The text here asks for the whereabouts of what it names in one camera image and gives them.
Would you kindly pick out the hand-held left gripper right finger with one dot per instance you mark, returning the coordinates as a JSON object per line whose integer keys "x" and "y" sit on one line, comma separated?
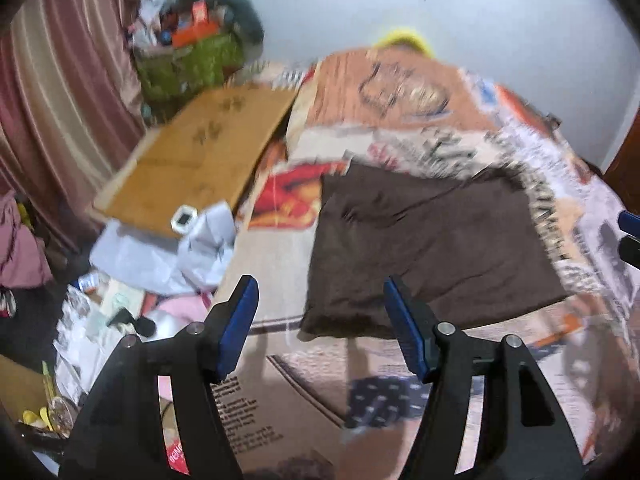
{"x": 404, "y": 330}

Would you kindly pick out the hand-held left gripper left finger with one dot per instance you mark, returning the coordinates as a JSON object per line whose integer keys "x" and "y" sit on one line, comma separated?
{"x": 239, "y": 325}

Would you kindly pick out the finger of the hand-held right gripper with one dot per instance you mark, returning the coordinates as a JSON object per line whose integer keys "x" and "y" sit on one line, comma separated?
{"x": 631, "y": 237}

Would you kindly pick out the brown garment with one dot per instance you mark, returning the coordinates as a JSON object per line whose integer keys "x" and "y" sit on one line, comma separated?
{"x": 425, "y": 245}

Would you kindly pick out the wooden door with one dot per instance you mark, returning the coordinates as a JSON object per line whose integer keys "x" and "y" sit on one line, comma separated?
{"x": 625, "y": 160}

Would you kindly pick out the crumpled white paper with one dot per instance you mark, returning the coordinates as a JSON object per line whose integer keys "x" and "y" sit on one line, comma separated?
{"x": 165, "y": 260}

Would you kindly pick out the small white timer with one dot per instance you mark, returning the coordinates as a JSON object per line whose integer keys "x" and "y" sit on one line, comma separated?
{"x": 183, "y": 219}

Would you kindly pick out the pile of papers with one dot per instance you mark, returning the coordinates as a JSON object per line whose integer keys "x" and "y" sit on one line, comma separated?
{"x": 85, "y": 340}

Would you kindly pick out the cardboard sheet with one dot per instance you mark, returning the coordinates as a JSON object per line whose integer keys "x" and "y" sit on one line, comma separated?
{"x": 200, "y": 155}

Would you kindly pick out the printed blanket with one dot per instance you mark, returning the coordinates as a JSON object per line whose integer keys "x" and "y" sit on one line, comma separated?
{"x": 400, "y": 110}

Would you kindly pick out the pink cloth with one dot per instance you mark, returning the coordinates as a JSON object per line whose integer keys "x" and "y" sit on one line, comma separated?
{"x": 22, "y": 245}

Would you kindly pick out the green bag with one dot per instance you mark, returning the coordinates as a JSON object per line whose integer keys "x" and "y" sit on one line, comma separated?
{"x": 190, "y": 70}

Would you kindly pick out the yellow pillow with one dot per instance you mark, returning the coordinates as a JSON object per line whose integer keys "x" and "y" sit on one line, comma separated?
{"x": 405, "y": 41}

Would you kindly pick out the orange box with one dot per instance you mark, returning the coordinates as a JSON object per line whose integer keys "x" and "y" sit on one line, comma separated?
{"x": 195, "y": 34}

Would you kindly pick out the striped pink curtain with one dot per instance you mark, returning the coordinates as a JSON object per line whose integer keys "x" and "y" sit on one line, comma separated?
{"x": 60, "y": 85}

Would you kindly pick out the grey bag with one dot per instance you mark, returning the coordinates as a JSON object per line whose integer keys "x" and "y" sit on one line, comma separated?
{"x": 245, "y": 15}

